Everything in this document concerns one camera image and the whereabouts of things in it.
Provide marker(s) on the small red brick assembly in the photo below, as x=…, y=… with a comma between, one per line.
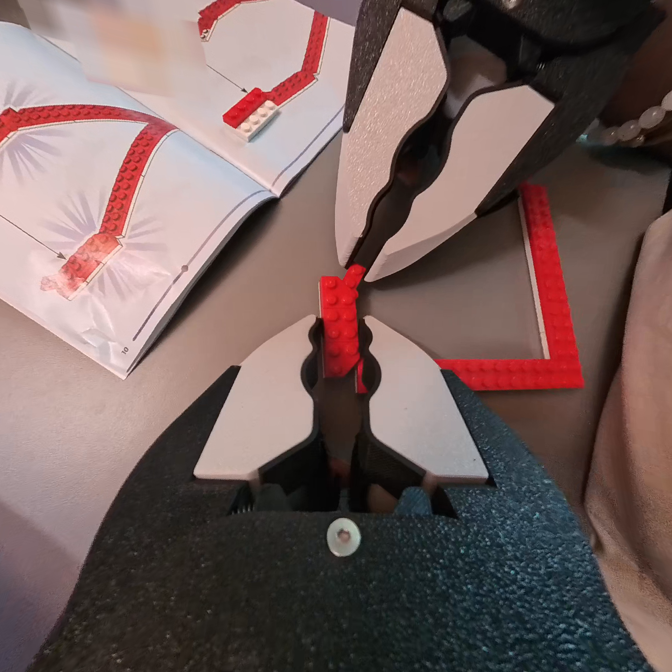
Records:
x=338, y=325

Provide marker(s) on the open brick instruction booklet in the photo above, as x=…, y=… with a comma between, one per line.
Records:
x=131, y=199

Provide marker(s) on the person's right forearm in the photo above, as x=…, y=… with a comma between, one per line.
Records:
x=656, y=68

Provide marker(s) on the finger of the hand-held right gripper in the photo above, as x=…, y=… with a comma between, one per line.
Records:
x=388, y=105
x=483, y=157

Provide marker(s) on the angled red brick frame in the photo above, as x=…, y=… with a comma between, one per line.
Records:
x=556, y=315

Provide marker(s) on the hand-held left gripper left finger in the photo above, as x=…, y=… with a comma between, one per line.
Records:
x=262, y=409

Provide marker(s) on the tiny red brick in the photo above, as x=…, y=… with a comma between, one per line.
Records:
x=355, y=275

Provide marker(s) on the person's beige clothing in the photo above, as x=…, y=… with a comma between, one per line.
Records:
x=640, y=420

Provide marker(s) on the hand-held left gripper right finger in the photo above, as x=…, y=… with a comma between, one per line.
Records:
x=420, y=414

